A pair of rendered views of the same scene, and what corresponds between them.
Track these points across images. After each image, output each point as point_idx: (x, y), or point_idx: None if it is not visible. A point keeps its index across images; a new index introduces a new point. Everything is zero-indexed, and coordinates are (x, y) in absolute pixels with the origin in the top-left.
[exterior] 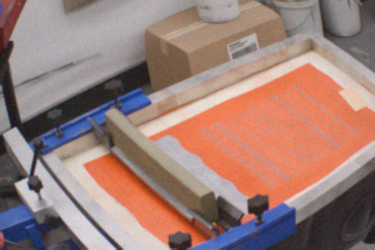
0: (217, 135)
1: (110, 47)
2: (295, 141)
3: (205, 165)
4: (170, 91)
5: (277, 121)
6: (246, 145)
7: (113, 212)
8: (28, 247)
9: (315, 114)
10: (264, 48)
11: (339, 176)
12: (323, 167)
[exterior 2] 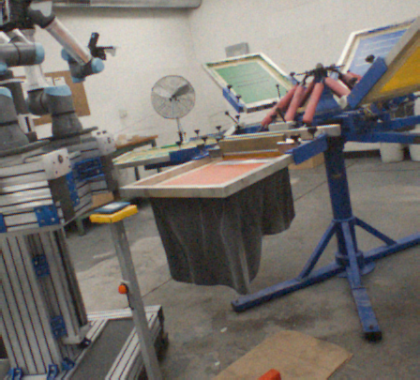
0: (250, 167)
1: None
2: (209, 174)
3: (246, 163)
4: (281, 157)
5: (224, 174)
6: (233, 169)
7: None
8: None
9: (203, 180)
10: (249, 174)
11: (175, 167)
12: (189, 174)
